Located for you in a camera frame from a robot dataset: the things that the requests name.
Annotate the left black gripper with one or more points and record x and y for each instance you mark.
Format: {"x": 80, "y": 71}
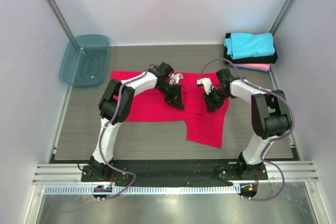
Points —
{"x": 175, "y": 99}

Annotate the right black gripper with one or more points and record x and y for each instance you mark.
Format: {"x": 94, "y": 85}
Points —
{"x": 212, "y": 99}

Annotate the red t shirt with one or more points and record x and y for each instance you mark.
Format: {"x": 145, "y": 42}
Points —
{"x": 201, "y": 126}

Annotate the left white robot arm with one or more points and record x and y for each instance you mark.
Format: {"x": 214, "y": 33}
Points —
{"x": 115, "y": 107}

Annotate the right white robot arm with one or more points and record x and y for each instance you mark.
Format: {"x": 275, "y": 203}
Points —
{"x": 270, "y": 116}

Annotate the folded pink t shirt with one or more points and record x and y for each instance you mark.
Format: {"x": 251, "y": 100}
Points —
{"x": 252, "y": 64}

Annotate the folded cyan t shirt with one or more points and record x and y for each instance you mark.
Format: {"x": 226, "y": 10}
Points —
{"x": 246, "y": 45}

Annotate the folded black t shirt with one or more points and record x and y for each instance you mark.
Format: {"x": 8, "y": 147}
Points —
{"x": 268, "y": 59}

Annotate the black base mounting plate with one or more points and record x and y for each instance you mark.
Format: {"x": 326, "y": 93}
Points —
{"x": 173, "y": 172}

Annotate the teal plastic bin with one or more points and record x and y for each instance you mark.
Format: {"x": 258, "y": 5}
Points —
{"x": 85, "y": 61}

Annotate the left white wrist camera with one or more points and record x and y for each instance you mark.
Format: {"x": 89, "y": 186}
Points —
{"x": 175, "y": 78}

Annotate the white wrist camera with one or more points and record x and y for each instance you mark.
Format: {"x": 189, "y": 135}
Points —
{"x": 206, "y": 83}
{"x": 175, "y": 78}

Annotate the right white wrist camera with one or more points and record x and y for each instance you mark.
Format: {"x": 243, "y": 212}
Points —
{"x": 206, "y": 83}

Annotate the aluminium extrusion rail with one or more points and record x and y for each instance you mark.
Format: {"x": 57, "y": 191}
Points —
{"x": 294, "y": 171}

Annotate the white slotted cable duct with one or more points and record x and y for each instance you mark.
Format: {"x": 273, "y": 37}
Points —
{"x": 99, "y": 190}

